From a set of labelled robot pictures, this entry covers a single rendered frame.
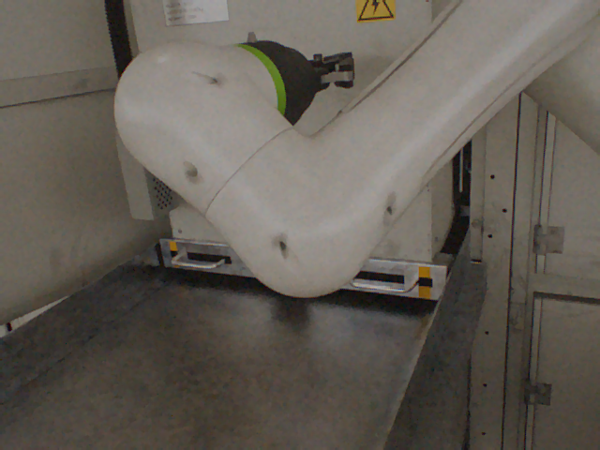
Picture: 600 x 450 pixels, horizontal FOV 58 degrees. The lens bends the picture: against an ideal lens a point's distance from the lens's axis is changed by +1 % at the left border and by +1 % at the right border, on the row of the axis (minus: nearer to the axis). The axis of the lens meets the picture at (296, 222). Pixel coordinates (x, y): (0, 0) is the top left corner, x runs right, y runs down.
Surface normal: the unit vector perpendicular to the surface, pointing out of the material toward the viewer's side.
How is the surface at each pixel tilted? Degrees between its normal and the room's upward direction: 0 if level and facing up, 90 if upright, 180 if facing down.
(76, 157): 90
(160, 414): 0
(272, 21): 90
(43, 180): 90
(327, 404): 0
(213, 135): 69
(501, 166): 90
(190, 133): 78
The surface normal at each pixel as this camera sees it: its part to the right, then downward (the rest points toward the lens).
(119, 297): 0.91, 0.07
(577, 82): -0.63, 0.25
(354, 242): 0.65, 0.22
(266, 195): -0.13, -0.06
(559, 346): -0.41, 0.36
